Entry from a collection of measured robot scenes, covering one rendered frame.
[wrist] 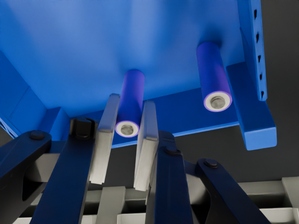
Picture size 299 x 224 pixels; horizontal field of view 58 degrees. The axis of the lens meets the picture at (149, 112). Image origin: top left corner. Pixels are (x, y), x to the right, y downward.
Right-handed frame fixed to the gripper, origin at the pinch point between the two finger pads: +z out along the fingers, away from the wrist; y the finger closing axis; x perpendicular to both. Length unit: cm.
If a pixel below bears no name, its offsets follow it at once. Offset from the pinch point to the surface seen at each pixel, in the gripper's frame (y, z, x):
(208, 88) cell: 4.6, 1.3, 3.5
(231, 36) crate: 6.6, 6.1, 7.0
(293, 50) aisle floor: 37, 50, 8
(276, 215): 56, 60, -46
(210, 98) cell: 4.8, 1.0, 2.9
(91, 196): -8, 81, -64
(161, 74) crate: 2.2, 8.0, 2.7
